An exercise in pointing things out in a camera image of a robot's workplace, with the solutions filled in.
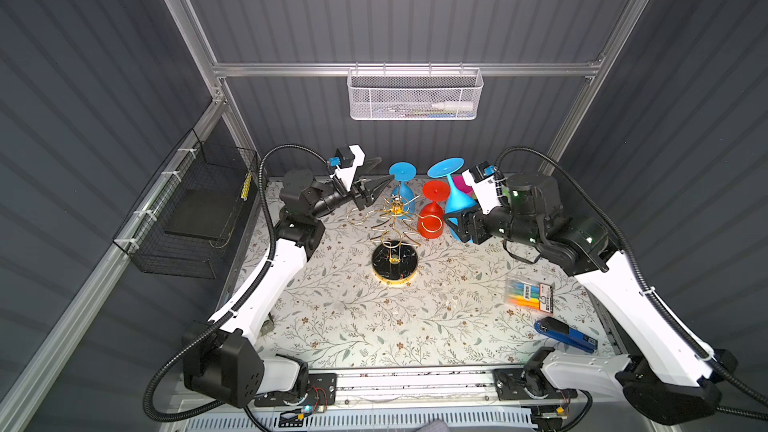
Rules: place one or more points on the white wire mesh basket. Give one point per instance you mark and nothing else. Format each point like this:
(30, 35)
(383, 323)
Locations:
(406, 94)

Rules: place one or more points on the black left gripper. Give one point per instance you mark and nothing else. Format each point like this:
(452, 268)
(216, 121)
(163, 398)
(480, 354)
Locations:
(357, 193)

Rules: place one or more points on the blue stapler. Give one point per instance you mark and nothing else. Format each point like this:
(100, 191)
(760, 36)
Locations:
(562, 332)

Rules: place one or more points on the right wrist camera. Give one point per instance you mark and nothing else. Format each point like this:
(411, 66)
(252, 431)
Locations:
(483, 180)

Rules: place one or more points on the gold wine glass rack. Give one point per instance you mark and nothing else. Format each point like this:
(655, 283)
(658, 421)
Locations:
(395, 259)

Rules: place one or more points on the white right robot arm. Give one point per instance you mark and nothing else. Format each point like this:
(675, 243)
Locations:
(673, 377)

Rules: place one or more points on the floral table mat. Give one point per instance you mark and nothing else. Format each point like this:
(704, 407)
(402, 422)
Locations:
(335, 313)

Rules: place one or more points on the magenta wine glass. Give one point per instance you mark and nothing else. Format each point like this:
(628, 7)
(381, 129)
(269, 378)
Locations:
(462, 186)

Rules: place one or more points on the red wine glass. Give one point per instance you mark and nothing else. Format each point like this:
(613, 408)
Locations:
(430, 223)

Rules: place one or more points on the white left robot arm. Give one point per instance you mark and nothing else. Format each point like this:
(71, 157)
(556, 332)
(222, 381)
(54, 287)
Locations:
(225, 365)

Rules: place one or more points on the black wire basket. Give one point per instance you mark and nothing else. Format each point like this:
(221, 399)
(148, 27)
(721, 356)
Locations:
(193, 217)

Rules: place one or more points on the white tube in basket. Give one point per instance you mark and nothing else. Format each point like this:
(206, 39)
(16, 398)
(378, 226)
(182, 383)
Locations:
(453, 107)

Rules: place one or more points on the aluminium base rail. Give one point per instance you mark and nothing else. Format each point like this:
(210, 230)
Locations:
(464, 398)

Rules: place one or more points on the blue wine glass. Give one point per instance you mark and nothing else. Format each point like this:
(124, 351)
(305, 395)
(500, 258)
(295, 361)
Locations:
(403, 172)
(457, 200)

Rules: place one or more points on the pack of coloured markers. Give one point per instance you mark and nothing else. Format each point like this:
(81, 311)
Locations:
(538, 296)

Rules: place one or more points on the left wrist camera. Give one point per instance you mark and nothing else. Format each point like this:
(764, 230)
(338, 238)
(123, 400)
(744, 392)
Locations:
(344, 164)

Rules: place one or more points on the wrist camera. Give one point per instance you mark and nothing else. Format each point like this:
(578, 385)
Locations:
(344, 164)
(483, 180)

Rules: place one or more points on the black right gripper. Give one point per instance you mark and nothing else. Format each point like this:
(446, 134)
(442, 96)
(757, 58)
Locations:
(472, 225)

